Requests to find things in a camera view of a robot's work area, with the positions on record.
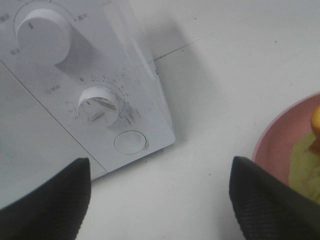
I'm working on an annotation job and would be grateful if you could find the upper white power knob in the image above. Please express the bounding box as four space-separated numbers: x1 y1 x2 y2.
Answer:
15 8 73 66

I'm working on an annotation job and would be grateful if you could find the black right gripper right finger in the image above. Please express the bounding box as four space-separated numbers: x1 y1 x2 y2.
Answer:
229 156 320 240

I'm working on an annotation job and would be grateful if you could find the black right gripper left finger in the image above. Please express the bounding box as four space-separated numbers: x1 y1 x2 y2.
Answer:
0 157 92 240

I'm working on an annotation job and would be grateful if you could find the white bread sandwich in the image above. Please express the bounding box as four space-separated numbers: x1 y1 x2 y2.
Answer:
309 106 320 155

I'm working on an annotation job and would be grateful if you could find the lower white timer knob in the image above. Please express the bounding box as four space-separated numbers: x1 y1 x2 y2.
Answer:
77 86 120 127

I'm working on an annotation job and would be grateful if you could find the pink round plate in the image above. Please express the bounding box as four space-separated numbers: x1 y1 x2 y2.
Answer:
252 92 320 185

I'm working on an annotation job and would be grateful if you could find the round white door button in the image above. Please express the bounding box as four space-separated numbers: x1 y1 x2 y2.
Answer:
114 130 147 155

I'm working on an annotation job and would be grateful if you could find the white microwave oven body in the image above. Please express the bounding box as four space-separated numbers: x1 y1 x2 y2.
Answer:
0 0 175 180

